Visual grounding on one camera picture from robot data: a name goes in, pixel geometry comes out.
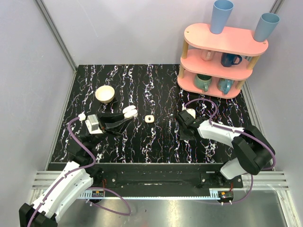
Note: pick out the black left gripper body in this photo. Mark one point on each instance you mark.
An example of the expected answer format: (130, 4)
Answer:
(102, 124)

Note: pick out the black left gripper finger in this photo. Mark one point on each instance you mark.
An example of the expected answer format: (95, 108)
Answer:
(117, 128)
(110, 118)

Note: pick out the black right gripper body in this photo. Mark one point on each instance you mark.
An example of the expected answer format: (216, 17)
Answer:
(183, 126)

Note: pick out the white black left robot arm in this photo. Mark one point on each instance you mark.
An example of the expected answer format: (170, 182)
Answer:
(80, 175)

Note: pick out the teal ceramic mug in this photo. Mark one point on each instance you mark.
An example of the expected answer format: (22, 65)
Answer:
(202, 82)

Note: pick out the light blue ceramic mug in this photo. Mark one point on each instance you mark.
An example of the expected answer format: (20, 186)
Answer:
(224, 85)

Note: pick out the pink three-tier wooden shelf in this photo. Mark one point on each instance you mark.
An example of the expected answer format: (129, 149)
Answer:
(233, 40)

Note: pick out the pink ceramic mug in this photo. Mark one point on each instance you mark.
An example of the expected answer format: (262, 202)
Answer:
(207, 55)

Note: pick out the dark blue ceramic mug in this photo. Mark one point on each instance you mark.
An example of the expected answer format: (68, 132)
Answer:
(229, 59)

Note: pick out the light blue plastic cup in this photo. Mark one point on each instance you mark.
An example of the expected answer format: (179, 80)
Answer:
(220, 15)
(266, 25)

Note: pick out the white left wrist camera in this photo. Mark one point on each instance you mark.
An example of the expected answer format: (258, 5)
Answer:
(92, 124)

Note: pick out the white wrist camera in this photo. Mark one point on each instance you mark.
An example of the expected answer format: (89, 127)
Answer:
(191, 111)
(92, 124)

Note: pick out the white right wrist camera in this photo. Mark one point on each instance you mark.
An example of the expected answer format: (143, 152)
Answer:
(191, 111)

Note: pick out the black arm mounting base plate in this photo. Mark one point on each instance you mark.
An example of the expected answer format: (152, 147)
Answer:
(127, 176)

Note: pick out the aluminium frame rail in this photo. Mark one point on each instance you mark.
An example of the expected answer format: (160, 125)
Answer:
(55, 32)

